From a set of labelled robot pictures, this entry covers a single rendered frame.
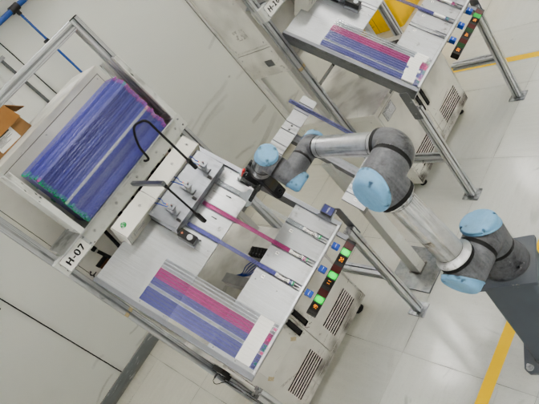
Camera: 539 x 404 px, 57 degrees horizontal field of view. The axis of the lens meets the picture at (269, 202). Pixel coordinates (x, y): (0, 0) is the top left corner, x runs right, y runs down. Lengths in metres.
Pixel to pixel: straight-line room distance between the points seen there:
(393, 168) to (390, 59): 1.23
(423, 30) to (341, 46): 0.42
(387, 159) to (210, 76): 2.81
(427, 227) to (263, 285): 0.75
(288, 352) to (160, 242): 0.80
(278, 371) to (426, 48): 1.67
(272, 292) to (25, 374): 2.11
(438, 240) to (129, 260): 1.16
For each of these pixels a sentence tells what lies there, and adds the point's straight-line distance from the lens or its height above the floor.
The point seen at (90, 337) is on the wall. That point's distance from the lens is 3.70.
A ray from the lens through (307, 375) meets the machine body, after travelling 2.51.
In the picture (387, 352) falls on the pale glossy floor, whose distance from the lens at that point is 2.52.
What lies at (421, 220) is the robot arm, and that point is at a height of 0.98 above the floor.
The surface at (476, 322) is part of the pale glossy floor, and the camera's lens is 2.40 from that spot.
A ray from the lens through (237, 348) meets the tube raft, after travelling 1.89.
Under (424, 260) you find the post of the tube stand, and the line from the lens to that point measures 2.69.
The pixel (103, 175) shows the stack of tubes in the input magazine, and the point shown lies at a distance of 1.98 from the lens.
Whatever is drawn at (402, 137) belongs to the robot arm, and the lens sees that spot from 1.41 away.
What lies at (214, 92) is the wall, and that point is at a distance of 4.02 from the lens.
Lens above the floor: 1.94
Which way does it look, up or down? 29 degrees down
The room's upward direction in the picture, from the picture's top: 44 degrees counter-clockwise
